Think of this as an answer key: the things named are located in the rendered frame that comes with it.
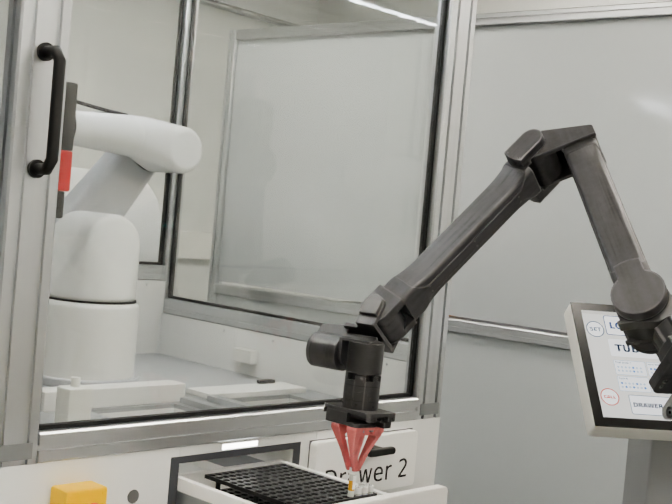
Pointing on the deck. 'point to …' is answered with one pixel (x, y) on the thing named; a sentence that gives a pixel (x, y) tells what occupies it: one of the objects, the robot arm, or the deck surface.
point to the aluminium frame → (94, 440)
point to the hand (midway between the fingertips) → (353, 465)
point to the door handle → (51, 110)
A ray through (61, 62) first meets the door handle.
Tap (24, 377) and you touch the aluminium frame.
